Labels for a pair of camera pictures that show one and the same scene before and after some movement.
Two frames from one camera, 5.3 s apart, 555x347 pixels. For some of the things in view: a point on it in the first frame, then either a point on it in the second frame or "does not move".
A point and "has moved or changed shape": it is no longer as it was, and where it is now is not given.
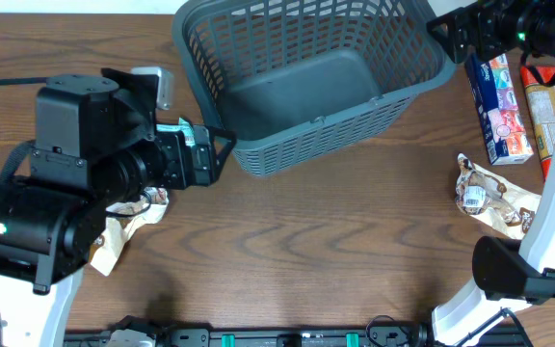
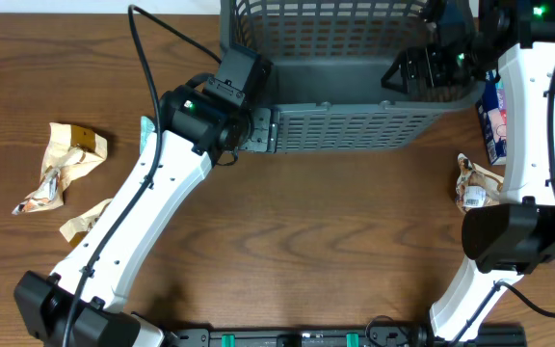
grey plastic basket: [280, 81] has moved or changed shape
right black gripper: [463, 30] to [413, 70]
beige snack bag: [492, 200] does not move
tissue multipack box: [499, 110] does not move
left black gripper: [178, 175] to [267, 137]
